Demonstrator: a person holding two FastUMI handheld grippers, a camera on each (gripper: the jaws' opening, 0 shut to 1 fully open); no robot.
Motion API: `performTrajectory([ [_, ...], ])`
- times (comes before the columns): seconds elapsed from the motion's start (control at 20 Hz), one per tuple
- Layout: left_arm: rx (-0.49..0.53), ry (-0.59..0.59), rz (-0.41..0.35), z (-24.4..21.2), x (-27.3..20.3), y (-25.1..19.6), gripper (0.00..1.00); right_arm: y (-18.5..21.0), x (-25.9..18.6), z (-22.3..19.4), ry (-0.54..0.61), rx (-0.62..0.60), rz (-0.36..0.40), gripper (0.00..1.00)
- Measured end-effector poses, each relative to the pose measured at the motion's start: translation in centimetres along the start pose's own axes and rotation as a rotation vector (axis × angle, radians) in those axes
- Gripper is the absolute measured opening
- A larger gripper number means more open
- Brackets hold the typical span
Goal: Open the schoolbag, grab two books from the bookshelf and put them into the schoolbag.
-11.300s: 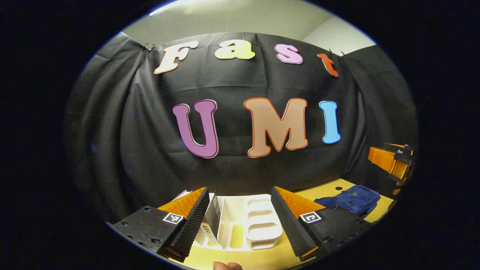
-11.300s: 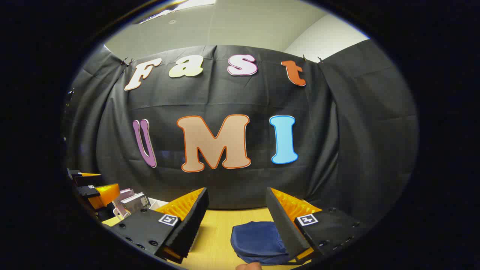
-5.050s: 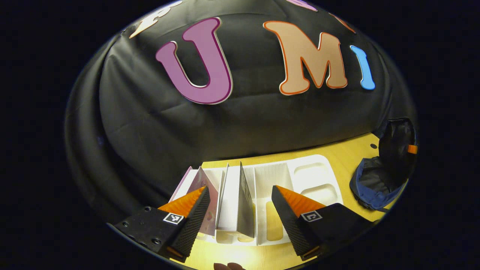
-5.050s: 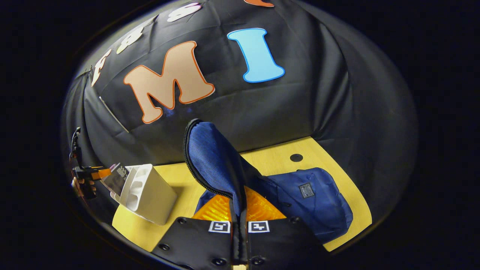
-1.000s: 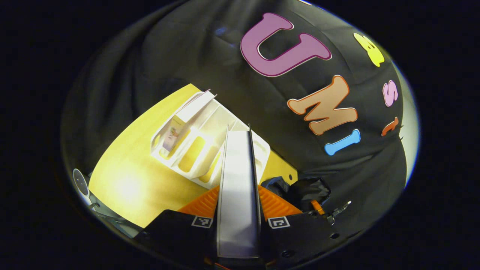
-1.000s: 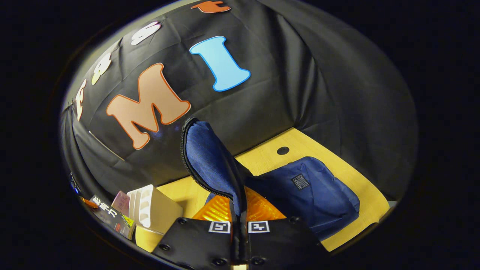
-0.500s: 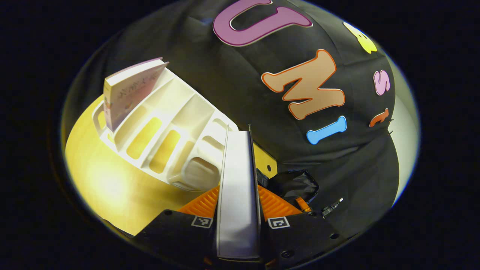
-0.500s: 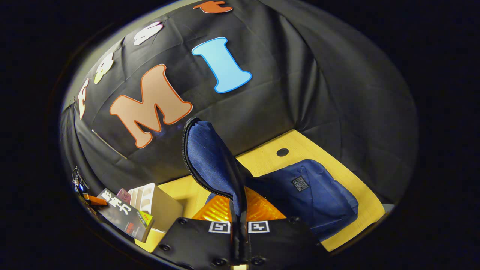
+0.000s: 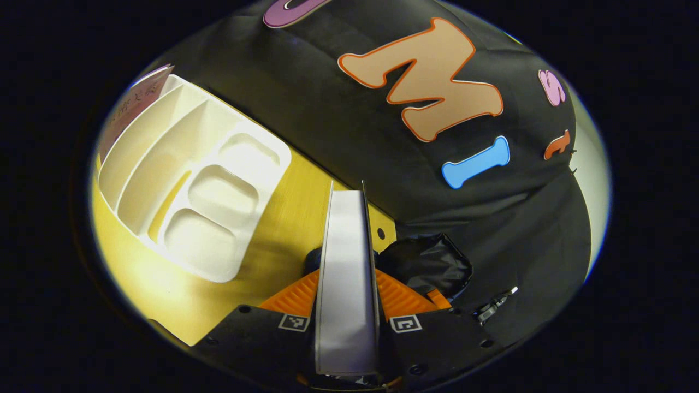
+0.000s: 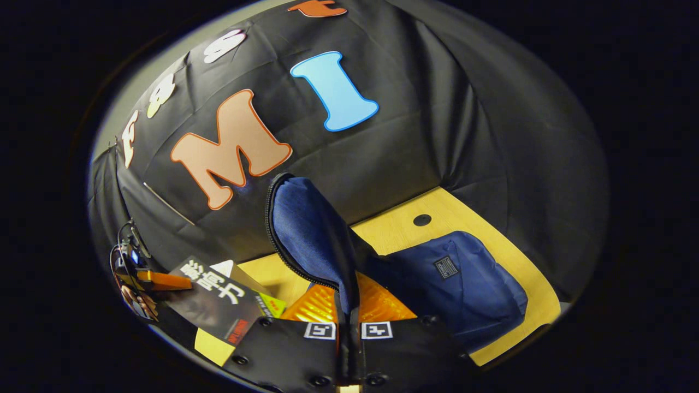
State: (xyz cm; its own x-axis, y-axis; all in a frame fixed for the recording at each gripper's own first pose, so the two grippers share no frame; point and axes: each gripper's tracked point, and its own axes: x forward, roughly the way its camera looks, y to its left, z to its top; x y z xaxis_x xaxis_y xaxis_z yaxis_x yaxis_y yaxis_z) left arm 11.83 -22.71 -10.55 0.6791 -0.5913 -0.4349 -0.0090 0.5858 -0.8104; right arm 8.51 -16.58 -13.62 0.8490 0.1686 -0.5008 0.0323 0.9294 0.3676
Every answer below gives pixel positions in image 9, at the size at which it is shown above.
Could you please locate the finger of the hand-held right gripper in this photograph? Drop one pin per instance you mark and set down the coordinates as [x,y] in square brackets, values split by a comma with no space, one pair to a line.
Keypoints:
[439,299]

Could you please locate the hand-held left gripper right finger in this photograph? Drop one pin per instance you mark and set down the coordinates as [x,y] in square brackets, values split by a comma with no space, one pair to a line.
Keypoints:
[442,338]

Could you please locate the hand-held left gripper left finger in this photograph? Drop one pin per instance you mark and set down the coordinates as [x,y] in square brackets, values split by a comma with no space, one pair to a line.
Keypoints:
[251,333]

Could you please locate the blue schoolbag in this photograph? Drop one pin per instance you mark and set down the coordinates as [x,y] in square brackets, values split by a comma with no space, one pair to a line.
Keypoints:
[431,262]

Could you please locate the grey cover book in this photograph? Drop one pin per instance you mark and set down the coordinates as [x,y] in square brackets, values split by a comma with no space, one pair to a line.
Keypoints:
[347,273]

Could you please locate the white plastic bookshelf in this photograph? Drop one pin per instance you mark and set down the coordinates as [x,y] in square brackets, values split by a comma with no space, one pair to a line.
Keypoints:
[213,196]

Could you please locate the pink cover book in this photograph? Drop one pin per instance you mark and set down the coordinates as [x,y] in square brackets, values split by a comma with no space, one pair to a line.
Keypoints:
[134,103]

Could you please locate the silver metal clip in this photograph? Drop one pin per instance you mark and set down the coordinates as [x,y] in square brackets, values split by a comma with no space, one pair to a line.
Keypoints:
[494,305]

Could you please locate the black backdrop clip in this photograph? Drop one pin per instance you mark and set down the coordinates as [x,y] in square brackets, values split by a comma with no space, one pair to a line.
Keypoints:
[572,166]

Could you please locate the black backdrop cloth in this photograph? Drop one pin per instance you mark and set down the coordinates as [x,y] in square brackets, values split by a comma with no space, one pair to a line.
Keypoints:
[327,125]

